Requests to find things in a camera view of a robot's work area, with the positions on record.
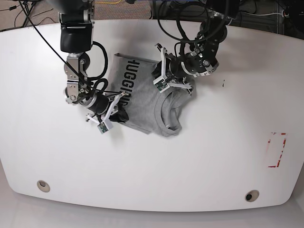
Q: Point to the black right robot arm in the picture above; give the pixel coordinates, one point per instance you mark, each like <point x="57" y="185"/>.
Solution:
<point x="77" y="22"/>

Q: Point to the grey t-shirt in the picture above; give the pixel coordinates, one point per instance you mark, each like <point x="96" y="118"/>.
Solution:
<point x="149" y="111"/>

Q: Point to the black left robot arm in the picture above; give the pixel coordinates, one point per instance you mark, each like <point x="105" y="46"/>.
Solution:
<point x="196" y="57"/>

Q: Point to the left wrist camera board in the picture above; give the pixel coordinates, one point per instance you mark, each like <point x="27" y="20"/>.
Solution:
<point x="162" y="86"/>

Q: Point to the table cable grommet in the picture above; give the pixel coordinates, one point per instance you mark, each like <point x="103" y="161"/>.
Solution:
<point x="43" y="186"/>
<point x="252" y="196"/>

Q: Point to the red tape rectangle marking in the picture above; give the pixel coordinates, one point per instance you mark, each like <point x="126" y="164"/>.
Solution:
<point x="275" y="149"/>

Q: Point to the black tripod stand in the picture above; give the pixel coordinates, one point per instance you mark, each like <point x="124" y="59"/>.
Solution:
<point x="28" y="6"/>

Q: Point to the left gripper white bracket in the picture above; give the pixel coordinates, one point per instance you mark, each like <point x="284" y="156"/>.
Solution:
<point x="169" y="73"/>

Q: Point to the right table cable grommet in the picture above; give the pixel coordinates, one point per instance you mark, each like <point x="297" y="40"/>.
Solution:
<point x="252" y="196"/>

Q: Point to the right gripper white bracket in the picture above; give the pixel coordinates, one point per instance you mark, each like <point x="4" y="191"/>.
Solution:
<point x="106" y="109"/>

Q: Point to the left table cable grommet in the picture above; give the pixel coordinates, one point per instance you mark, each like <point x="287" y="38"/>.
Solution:
<point x="43" y="186"/>

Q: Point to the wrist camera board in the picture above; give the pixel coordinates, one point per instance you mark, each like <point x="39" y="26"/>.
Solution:
<point x="102" y="128"/>
<point x="162" y="86"/>

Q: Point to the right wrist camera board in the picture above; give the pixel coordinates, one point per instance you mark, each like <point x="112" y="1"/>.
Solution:
<point x="102" y="128"/>

